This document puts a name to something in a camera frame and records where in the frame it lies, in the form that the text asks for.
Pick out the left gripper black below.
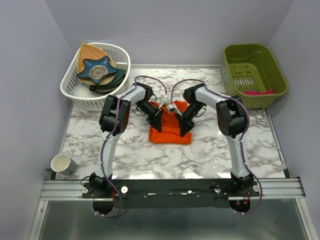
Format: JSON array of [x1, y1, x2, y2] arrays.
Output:
[[135, 99, 164, 133]]

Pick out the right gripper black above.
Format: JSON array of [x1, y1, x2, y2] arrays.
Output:
[[175, 101, 205, 137]]

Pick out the orange t shirt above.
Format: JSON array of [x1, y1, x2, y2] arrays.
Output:
[[149, 106, 192, 145]]

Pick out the green plastic bin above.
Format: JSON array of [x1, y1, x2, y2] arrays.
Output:
[[220, 43, 288, 110]]

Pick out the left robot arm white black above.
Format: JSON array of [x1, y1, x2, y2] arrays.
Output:
[[89, 82, 164, 198]]

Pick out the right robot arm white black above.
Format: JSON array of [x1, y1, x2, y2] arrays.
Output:
[[175, 83, 254, 196]]

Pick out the dark stacked plates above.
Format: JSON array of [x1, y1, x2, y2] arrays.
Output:
[[89, 73, 126, 93]]

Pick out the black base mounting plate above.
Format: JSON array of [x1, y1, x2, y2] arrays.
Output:
[[82, 176, 260, 209]]

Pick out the white plastic basket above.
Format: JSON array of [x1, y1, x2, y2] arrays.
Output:
[[60, 42, 131, 112]]

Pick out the blue star shaped dish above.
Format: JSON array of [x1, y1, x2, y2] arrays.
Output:
[[76, 56, 126, 86]]

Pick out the pink cloth in bin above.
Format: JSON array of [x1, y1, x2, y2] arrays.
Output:
[[242, 89, 274, 96]]

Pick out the woven bamboo leaf tray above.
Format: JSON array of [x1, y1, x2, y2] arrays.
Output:
[[76, 43, 118, 74]]

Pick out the white paper cup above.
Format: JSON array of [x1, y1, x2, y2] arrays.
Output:
[[50, 153, 78, 176]]

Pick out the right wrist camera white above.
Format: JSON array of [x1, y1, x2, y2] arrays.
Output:
[[166, 103, 179, 114]]

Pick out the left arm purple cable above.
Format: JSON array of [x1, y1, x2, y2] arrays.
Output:
[[94, 75, 169, 219]]

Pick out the aluminium rail frame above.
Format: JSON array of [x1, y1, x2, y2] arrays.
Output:
[[38, 177, 318, 240]]

